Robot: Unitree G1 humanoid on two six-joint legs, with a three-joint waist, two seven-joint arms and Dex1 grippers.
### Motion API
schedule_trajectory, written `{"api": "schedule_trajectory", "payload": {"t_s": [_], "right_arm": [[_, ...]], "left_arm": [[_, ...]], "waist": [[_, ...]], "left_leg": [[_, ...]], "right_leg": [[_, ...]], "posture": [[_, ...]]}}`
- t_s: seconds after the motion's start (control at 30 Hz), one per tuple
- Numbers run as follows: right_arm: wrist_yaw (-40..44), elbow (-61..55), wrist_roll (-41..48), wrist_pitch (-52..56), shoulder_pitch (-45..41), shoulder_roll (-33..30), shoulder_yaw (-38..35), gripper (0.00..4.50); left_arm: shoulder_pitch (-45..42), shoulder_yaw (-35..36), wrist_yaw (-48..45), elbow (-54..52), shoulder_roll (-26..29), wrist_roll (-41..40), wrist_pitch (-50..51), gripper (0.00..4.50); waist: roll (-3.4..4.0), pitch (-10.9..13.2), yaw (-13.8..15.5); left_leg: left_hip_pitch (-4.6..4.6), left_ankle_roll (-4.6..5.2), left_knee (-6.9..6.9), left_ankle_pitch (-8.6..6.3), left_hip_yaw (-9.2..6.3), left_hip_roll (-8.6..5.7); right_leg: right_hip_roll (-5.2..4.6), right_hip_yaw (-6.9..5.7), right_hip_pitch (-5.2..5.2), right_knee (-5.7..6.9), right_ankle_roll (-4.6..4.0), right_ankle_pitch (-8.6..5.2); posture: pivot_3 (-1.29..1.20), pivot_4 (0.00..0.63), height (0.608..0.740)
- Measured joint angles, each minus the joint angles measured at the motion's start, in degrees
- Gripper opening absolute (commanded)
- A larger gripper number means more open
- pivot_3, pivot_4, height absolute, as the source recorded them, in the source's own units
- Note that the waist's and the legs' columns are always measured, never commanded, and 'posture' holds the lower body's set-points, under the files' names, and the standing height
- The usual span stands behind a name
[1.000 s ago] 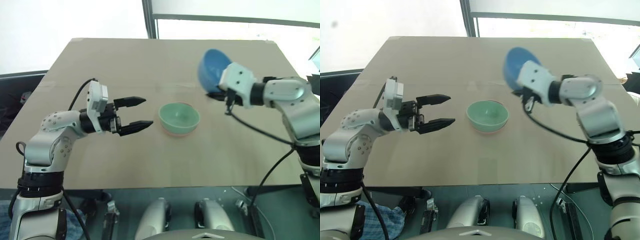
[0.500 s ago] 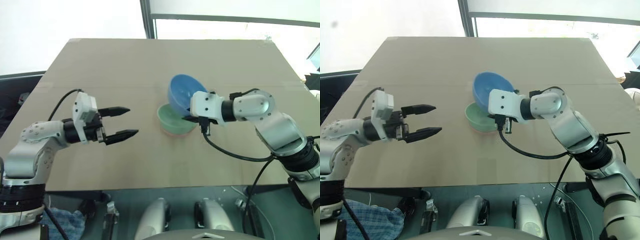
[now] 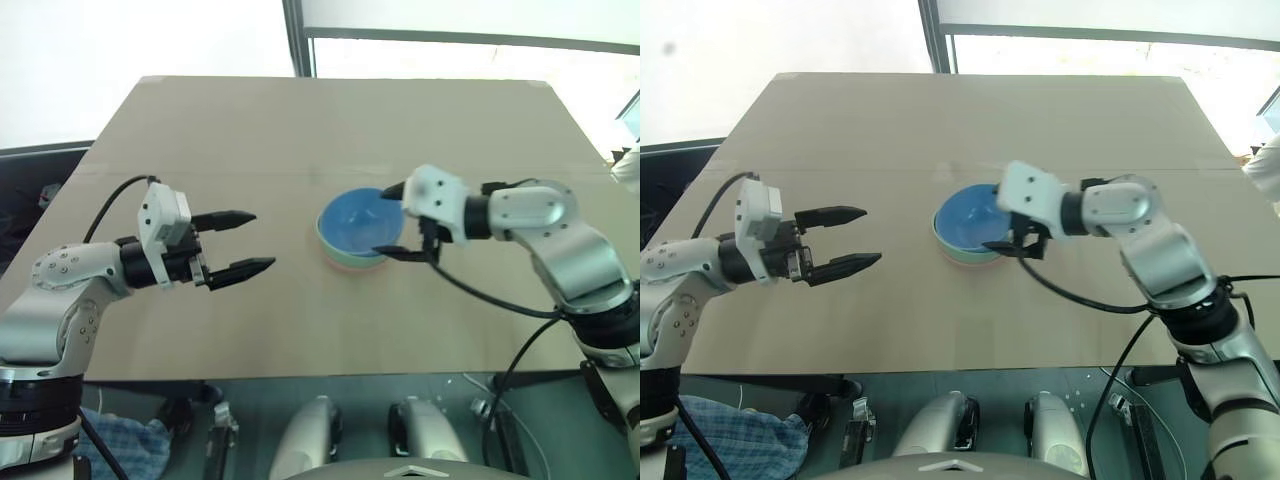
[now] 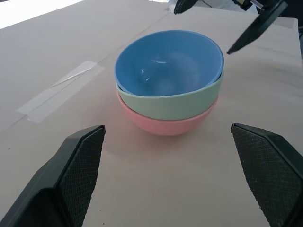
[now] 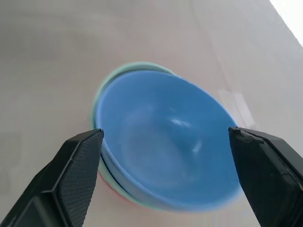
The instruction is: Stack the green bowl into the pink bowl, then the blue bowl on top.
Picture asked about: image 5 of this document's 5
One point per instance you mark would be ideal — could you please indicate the blue bowl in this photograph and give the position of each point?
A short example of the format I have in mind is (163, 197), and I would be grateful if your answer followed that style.
(165, 132)

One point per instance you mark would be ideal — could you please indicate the pink bowl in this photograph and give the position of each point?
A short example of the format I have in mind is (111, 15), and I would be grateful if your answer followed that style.
(106, 180)

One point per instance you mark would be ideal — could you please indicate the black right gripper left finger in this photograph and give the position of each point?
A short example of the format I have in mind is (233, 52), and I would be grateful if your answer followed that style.
(71, 175)

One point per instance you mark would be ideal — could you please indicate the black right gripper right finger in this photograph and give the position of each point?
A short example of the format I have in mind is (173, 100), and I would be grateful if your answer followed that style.
(265, 175)

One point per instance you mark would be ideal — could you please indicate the green bowl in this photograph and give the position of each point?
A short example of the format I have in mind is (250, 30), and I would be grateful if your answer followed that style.
(111, 78)

